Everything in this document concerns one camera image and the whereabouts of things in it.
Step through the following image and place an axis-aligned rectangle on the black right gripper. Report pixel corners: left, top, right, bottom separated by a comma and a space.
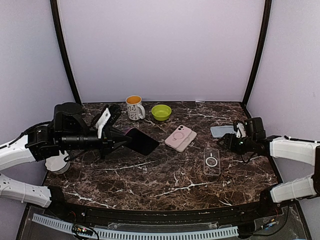
217, 133, 256, 155

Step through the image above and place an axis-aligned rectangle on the light blue phone case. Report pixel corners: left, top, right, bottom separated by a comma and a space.
210, 125, 237, 138

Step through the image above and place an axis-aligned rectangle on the clear purple phone case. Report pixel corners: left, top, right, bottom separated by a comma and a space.
203, 148, 221, 177

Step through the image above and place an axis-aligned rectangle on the pink phone case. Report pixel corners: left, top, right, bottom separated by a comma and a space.
164, 125, 192, 149

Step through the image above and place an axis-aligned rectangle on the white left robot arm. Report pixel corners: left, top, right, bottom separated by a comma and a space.
0, 102, 132, 174

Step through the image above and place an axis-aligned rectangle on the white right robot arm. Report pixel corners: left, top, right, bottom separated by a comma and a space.
217, 117, 320, 217

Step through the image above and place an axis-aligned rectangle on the beige phone case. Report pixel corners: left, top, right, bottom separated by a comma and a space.
176, 131, 197, 152

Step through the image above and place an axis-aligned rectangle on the white floral mug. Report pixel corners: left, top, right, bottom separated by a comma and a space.
125, 95, 146, 121

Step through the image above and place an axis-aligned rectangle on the lime green bowl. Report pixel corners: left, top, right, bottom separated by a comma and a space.
151, 104, 172, 122

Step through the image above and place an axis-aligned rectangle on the white scalloped dish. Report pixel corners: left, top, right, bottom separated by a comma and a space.
45, 152, 70, 175

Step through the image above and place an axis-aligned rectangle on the small circuit board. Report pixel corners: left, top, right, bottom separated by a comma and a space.
71, 224, 94, 237

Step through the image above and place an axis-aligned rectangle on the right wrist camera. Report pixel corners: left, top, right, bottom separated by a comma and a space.
233, 119, 253, 138

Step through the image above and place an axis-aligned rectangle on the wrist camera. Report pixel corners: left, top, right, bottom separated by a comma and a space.
233, 119, 253, 138
94, 104, 122, 139

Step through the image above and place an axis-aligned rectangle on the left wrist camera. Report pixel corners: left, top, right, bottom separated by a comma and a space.
94, 104, 122, 139

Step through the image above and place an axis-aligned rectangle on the black front table rail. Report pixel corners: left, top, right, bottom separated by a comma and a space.
46, 185, 284, 226

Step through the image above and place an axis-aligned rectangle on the black left frame post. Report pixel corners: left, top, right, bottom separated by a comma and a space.
50, 0, 82, 105

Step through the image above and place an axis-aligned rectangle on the black frame post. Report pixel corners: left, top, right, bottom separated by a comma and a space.
50, 0, 82, 105
241, 0, 272, 109

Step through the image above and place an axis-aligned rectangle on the light blue slotted cable duct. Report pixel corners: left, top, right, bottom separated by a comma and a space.
32, 213, 240, 240

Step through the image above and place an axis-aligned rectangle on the black right frame post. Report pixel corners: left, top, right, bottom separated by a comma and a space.
241, 0, 272, 109

